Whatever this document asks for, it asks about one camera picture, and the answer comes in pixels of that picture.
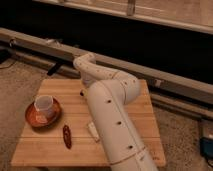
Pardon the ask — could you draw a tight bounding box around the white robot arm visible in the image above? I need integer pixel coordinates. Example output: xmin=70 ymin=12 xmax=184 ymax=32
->
xmin=73 ymin=53 xmax=158 ymax=171

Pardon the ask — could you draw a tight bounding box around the white sponge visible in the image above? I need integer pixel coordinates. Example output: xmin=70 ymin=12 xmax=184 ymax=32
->
xmin=87 ymin=122 xmax=100 ymax=142

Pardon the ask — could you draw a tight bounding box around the red chili pepper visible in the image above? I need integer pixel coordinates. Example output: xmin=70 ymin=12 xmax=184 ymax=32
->
xmin=63 ymin=125 xmax=72 ymax=149

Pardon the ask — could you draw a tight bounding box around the white cup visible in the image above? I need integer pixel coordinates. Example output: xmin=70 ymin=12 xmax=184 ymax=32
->
xmin=34 ymin=95 xmax=54 ymax=118

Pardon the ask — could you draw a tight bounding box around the orange saucer plate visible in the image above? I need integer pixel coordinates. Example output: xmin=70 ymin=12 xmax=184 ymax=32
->
xmin=25 ymin=99 xmax=62 ymax=128

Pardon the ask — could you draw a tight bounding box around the wooden table board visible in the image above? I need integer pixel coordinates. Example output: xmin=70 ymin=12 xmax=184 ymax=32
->
xmin=11 ymin=79 xmax=166 ymax=167

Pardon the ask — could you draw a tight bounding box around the blue object at right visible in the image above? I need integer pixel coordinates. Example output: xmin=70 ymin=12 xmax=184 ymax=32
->
xmin=200 ymin=137 xmax=213 ymax=162

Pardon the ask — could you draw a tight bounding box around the black handle on rail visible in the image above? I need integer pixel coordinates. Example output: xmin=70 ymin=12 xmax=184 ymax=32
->
xmin=47 ymin=62 xmax=62 ymax=76

